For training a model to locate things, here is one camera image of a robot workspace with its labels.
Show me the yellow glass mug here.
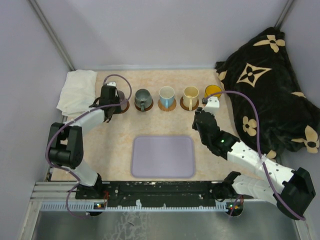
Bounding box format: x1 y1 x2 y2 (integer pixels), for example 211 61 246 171
204 85 222 98

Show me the grey-green ceramic mug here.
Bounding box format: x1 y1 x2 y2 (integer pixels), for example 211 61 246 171
134 88 153 112

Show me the black floral blanket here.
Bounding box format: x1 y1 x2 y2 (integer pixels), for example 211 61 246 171
215 27 320 159

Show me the leftmost brown wooden coaster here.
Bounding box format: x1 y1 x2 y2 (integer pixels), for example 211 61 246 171
113 98 130 114

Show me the purple glass mug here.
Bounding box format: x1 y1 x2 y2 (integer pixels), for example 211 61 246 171
118 90 127 112

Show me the lavender plastic tray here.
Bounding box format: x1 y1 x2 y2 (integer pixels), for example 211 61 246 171
131 135 196 179

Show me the middle woven rattan coaster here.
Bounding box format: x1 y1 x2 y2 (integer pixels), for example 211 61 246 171
157 99 177 112

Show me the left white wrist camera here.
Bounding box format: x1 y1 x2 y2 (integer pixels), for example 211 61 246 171
106 81 117 87

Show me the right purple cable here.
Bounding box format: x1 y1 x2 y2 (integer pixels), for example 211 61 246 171
201 90 306 222

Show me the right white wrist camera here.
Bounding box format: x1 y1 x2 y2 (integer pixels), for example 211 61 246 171
203 96 220 115

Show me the white and blue mug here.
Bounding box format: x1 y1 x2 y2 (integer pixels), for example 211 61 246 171
159 86 175 109

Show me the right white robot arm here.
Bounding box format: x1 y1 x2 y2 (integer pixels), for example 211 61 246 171
192 107 316 221

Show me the brown wooden coaster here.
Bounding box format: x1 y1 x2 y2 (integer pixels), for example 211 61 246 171
113 98 130 114
134 100 154 112

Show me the cream ceramic mug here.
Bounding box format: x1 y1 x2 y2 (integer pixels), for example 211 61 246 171
183 86 199 111

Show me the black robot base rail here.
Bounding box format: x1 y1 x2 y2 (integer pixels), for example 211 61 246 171
32 179 253 216

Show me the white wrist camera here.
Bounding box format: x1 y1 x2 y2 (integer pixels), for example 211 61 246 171
106 81 117 87
203 96 220 115

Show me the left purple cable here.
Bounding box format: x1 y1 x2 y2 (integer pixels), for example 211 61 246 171
45 74 133 219

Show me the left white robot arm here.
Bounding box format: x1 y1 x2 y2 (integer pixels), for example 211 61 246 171
45 81 128 199

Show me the white folded cloth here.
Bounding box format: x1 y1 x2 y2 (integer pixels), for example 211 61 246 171
56 69 98 117

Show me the purple cable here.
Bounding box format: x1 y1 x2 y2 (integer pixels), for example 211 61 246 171
201 90 306 222
45 74 133 219

